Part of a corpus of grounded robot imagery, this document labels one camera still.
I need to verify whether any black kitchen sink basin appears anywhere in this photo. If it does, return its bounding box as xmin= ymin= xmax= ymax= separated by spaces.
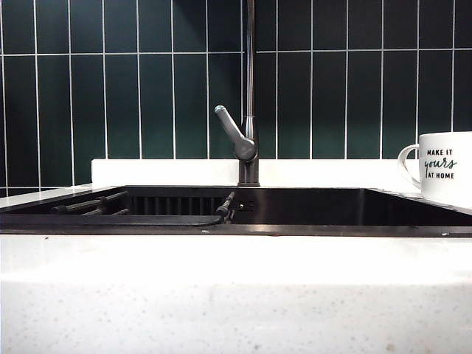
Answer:
xmin=0 ymin=184 xmax=472 ymax=237

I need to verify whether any black sink drying rack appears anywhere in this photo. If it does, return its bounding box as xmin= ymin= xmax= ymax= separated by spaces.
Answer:
xmin=49 ymin=190 xmax=131 ymax=217

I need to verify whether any black pull-out hose nozzle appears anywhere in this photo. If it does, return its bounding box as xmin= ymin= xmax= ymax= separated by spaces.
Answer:
xmin=215 ymin=190 xmax=237 ymax=225

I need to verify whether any grey faucet lever handle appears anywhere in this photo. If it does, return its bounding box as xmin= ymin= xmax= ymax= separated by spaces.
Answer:
xmin=214 ymin=104 xmax=259 ymax=162

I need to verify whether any white Starbucks ceramic mug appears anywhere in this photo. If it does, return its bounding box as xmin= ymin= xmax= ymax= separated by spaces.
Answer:
xmin=396 ymin=131 xmax=472 ymax=208

